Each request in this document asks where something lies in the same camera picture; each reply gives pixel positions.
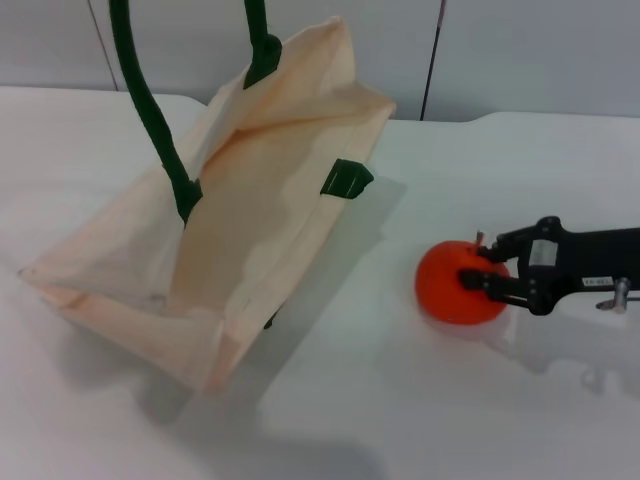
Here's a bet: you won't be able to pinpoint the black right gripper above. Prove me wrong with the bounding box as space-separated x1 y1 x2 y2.
458 215 640 317

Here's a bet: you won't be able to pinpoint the silver gripper side pin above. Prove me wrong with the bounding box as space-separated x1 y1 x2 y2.
595 277 632 314

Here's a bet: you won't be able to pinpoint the orange fruit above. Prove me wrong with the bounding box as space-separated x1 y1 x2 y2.
414 239 512 326

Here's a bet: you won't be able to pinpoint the cream canvas bag green handles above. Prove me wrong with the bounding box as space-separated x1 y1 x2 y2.
17 0 397 396

